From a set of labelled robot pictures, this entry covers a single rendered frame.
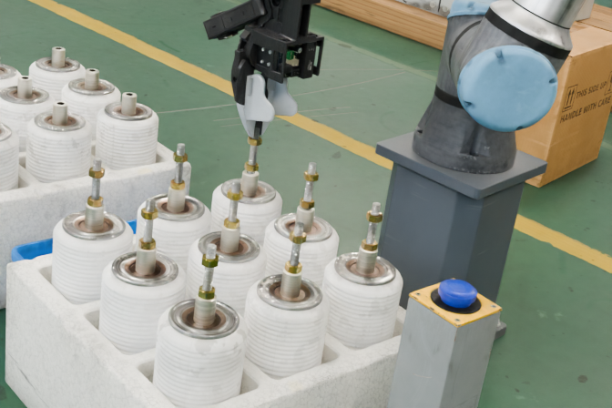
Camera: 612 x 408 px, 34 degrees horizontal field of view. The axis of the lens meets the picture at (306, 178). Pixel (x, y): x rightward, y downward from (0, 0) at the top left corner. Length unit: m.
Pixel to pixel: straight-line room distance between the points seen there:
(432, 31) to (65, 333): 2.14
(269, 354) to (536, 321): 0.69
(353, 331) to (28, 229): 0.54
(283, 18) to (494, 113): 0.28
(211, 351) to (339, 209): 0.94
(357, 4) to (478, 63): 2.10
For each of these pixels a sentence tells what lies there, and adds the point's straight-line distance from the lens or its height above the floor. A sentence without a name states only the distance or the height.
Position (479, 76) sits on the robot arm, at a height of 0.48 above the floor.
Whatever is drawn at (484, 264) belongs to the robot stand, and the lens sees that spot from 1.51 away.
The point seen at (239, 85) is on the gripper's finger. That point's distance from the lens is 1.29.
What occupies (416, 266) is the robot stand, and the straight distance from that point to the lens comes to 1.50.
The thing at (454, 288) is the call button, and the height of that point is 0.33.
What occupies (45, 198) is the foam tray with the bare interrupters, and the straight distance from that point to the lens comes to 1.50.
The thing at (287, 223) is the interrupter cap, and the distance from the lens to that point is 1.30.
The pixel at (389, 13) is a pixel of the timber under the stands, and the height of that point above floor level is 0.06.
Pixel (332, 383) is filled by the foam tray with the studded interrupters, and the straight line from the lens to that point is 1.16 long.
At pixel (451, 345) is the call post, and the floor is 0.29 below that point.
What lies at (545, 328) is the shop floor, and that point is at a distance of 1.71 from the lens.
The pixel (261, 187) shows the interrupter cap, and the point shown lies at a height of 0.25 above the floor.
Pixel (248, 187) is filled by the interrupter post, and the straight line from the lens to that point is 1.36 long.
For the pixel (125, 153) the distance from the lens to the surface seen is 1.59.
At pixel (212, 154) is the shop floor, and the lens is 2.13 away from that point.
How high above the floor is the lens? 0.83
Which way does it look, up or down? 24 degrees down
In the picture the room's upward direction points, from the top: 8 degrees clockwise
